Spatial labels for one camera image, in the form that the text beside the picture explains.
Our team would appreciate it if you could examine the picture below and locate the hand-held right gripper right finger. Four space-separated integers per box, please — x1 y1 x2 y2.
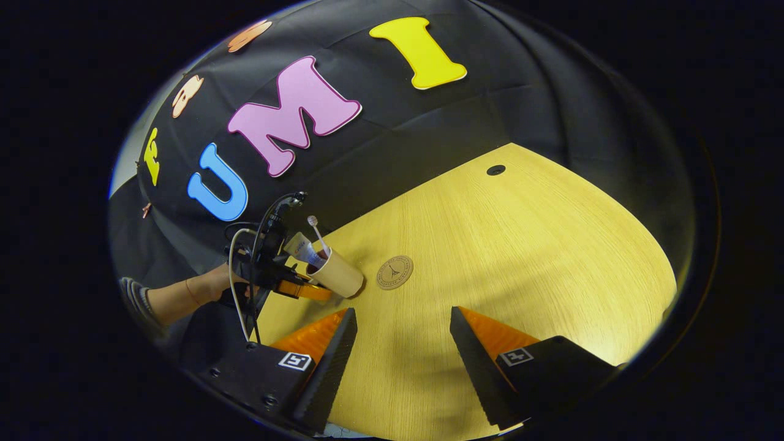
449 305 620 431

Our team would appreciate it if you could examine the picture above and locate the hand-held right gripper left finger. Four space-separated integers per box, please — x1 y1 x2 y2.
198 307 359 434

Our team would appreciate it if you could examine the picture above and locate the white toothpaste tube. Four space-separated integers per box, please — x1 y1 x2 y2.
284 232 325 268

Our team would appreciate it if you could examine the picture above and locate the beige cup with handle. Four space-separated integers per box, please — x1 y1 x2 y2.
304 245 365 299

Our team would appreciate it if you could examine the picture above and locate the pale pink toothbrush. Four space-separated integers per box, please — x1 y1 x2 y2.
307 215 331 255

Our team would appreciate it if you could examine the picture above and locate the round brown coaster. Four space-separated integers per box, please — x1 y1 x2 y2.
375 255 415 290

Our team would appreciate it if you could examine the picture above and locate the light wooden desktop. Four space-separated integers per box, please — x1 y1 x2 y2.
254 143 677 441

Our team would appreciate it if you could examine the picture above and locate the black backdrop cloth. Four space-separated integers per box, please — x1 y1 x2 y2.
110 0 699 368

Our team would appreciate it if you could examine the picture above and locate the white cable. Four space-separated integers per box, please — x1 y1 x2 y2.
228 228 253 342

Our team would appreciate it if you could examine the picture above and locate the black cable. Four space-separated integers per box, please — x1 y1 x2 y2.
224 191 307 345

